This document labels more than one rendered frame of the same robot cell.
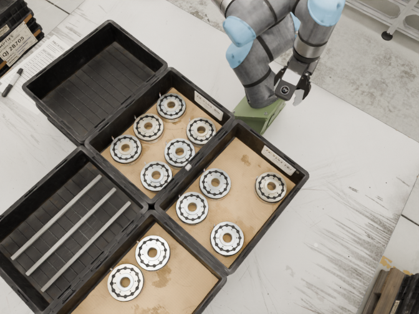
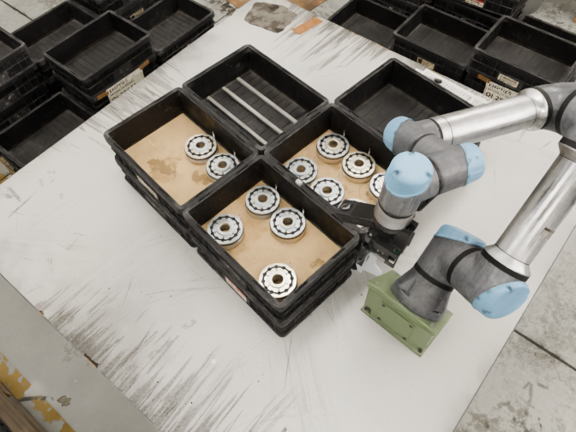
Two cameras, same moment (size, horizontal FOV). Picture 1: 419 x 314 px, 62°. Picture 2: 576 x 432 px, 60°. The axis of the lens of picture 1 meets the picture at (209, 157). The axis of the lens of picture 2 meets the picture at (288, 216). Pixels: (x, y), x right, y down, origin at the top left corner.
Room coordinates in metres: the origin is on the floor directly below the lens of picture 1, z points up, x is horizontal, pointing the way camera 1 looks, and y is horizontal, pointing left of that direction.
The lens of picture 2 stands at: (0.54, -0.76, 2.08)
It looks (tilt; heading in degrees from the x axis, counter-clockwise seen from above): 57 degrees down; 105
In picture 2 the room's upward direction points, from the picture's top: 2 degrees counter-clockwise
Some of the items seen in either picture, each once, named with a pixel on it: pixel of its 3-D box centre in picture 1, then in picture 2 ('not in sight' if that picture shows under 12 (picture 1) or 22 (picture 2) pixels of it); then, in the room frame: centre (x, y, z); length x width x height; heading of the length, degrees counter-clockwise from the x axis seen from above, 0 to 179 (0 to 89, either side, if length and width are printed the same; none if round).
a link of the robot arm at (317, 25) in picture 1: (320, 15); (406, 184); (0.61, -0.20, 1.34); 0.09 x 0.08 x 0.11; 37
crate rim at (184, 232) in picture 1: (233, 190); (269, 226); (0.30, -0.09, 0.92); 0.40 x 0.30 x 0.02; 147
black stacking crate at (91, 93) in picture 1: (101, 85); (407, 123); (0.63, 0.41, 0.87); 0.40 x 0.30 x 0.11; 147
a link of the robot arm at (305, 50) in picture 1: (309, 41); (395, 208); (0.60, -0.20, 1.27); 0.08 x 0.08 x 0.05
